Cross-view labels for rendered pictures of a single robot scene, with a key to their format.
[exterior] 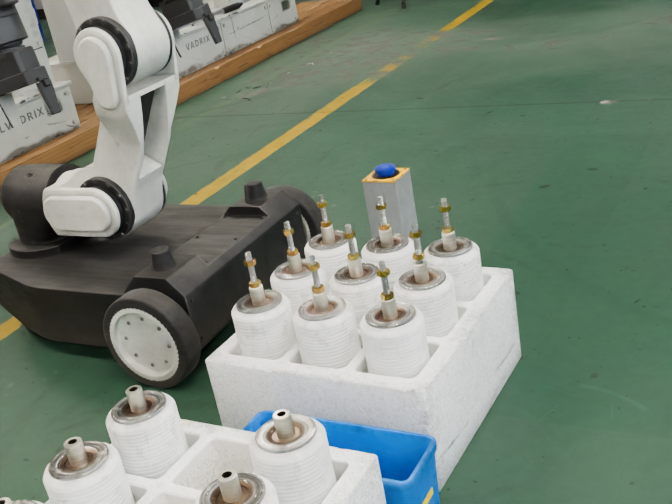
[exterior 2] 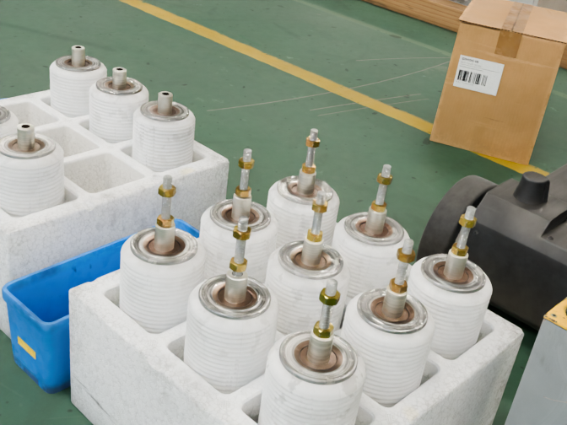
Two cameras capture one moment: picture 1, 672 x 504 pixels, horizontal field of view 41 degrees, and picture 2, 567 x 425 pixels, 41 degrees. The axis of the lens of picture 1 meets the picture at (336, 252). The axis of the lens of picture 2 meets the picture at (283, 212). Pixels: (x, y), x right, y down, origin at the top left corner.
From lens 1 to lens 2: 1.59 m
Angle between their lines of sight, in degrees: 84
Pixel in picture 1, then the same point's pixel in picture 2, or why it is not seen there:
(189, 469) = (124, 167)
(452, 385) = (113, 363)
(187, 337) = (428, 242)
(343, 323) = (204, 229)
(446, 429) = (92, 377)
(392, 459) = not seen: hidden behind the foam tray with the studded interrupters
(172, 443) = (137, 144)
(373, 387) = not seen: hidden behind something
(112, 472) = (97, 99)
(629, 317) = not seen: outside the picture
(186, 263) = (526, 210)
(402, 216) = (530, 379)
